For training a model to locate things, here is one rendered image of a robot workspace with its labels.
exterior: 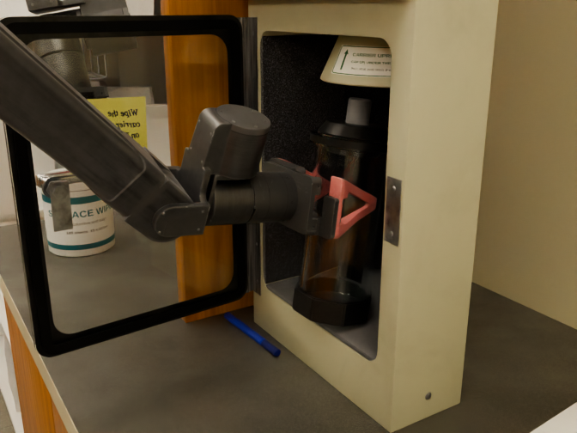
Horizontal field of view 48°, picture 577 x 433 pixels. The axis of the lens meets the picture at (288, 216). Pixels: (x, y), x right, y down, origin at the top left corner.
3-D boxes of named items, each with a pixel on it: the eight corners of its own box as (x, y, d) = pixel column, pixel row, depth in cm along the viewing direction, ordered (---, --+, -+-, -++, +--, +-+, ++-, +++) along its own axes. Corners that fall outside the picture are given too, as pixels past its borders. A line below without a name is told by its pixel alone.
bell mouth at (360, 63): (400, 70, 89) (402, 28, 87) (501, 82, 75) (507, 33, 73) (292, 76, 80) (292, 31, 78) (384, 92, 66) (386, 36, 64)
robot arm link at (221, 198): (178, 207, 71) (197, 237, 67) (191, 152, 67) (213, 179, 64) (233, 205, 75) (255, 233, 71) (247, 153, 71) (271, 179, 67)
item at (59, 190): (74, 229, 74) (69, 181, 73) (55, 233, 73) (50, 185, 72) (68, 225, 76) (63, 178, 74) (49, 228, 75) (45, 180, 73)
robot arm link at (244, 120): (122, 192, 68) (151, 238, 62) (141, 91, 63) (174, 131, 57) (221, 189, 75) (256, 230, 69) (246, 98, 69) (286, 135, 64)
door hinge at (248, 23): (252, 289, 97) (247, 17, 85) (261, 295, 95) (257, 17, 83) (244, 291, 96) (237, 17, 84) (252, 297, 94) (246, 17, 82)
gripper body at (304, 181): (276, 161, 78) (222, 160, 74) (326, 177, 70) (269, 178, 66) (270, 212, 80) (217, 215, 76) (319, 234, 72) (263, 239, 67)
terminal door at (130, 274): (248, 297, 95) (242, 14, 83) (37, 362, 78) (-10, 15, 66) (245, 295, 96) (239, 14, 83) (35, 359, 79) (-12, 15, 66)
